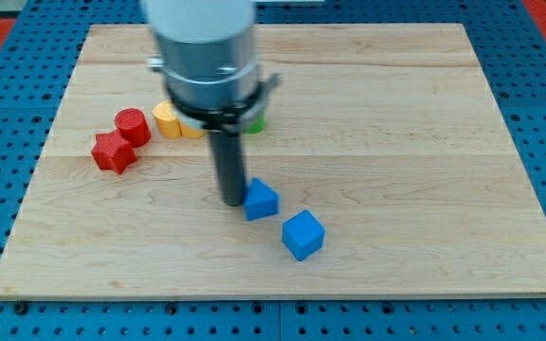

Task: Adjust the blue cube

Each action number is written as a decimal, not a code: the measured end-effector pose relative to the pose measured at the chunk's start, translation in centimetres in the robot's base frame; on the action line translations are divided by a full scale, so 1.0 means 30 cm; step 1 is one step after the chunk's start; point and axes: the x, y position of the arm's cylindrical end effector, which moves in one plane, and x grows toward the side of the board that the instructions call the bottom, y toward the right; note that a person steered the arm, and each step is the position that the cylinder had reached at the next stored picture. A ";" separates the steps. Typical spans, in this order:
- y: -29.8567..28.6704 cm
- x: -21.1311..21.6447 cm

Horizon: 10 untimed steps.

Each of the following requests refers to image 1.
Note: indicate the blue triangular block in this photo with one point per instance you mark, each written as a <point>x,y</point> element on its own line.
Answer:
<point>261,200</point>

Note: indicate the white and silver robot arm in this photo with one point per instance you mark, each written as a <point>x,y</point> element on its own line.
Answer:
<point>208,57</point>

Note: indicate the blue cube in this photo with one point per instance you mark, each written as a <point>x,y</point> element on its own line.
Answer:
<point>303,235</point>

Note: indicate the green block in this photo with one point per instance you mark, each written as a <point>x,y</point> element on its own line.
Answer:
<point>257,126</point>

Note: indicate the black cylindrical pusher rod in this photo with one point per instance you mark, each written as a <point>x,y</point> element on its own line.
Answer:
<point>227,154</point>

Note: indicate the yellow half-cylinder block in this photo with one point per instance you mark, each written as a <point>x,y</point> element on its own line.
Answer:
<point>169,125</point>

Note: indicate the wooden board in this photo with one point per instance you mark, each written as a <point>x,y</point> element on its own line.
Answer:
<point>388,134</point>

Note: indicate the red cylinder block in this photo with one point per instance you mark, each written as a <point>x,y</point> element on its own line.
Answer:
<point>132,125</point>

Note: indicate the red star block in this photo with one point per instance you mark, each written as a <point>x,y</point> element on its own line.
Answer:
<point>112,152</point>

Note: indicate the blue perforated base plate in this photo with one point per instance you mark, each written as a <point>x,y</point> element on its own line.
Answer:
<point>36,62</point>

